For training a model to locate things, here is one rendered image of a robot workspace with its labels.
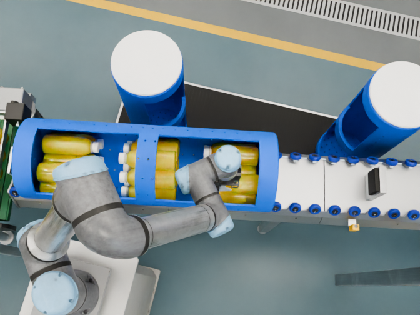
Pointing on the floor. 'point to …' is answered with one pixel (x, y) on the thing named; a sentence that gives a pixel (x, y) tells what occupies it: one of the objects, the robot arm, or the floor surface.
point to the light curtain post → (380, 278)
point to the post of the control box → (10, 250)
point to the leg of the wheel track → (266, 226)
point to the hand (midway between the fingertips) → (215, 182)
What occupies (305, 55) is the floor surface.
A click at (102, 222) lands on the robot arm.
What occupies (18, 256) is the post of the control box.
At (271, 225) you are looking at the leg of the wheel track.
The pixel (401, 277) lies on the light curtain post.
